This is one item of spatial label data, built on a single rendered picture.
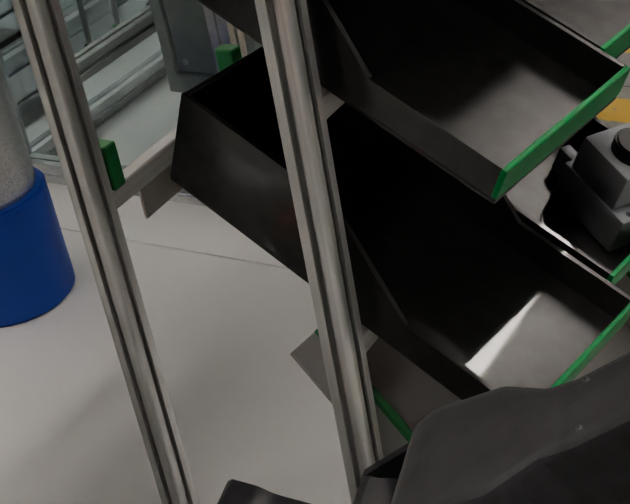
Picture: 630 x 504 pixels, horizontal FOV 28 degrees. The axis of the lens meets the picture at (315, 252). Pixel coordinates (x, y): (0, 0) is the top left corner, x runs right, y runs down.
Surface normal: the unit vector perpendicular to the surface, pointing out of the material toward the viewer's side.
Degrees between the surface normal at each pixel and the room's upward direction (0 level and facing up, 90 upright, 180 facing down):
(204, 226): 0
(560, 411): 25
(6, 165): 90
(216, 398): 0
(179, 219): 0
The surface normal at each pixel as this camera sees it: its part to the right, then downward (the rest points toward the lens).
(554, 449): -0.57, -0.16
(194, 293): -0.16, -0.84
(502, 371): 0.18, -0.66
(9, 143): 0.88, 0.11
